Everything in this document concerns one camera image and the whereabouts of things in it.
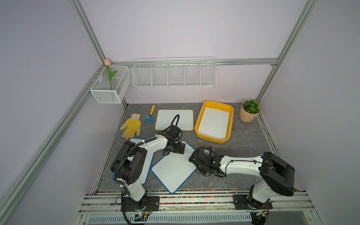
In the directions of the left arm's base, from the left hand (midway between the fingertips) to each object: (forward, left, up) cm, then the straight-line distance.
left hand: (178, 150), depth 91 cm
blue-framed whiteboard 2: (-11, +2, -2) cm, 11 cm away
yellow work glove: (+24, +33, -1) cm, 41 cm away
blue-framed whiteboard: (-6, +19, -2) cm, 20 cm away
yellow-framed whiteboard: (+20, -28, +1) cm, 35 cm away
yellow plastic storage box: (+35, -36, +3) cm, 50 cm away
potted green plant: (+23, -53, +10) cm, 59 cm away
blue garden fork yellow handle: (+32, +21, -2) cm, 38 cm away
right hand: (-8, -8, +1) cm, 11 cm away
